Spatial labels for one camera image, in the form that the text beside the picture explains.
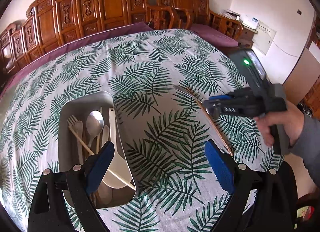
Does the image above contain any dark wooden chopstick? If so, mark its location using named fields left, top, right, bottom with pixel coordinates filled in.
left=186, top=89, right=234, bottom=156

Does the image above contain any light bamboo chopstick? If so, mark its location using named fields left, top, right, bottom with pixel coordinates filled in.
left=68, top=124, right=137, bottom=191

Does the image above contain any stainless steel spoon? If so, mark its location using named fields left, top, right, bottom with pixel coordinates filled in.
left=86, top=110, right=104, bottom=148

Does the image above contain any grey sleeve right forearm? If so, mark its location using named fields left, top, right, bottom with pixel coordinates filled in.
left=291, top=115, right=320, bottom=187

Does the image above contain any person's right hand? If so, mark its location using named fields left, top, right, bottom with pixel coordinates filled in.
left=253, top=101, right=304, bottom=147

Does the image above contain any fern pattern tablecloth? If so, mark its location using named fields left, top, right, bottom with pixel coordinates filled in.
left=1, top=29, right=283, bottom=231

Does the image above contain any wooden side cabinet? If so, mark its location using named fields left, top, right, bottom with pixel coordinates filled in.
left=238, top=25, right=258, bottom=49

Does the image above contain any purple seat cushion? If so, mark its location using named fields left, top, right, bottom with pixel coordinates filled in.
left=190, top=24, right=238, bottom=48

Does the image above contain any cream plastic rice paddle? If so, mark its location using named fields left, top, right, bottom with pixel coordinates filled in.
left=103, top=108, right=136, bottom=190

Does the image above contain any cream plastic fork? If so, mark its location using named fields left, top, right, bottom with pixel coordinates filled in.
left=67, top=115, right=84, bottom=164

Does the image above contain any cream plastic spoon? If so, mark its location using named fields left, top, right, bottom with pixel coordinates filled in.
left=101, top=125, right=110, bottom=147

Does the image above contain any grey metal tray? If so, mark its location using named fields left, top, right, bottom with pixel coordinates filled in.
left=58, top=91, right=137, bottom=209

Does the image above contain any carved wooden armchair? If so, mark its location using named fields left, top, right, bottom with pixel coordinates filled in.
left=156, top=0, right=244, bottom=41

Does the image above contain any carved wooden bench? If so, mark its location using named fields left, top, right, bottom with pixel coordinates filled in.
left=1, top=0, right=177, bottom=78

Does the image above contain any black camera with screen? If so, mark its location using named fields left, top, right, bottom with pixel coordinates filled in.
left=228, top=48, right=268, bottom=97

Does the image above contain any white wall panel box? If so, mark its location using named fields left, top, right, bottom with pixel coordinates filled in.
left=253, top=21, right=277, bottom=55

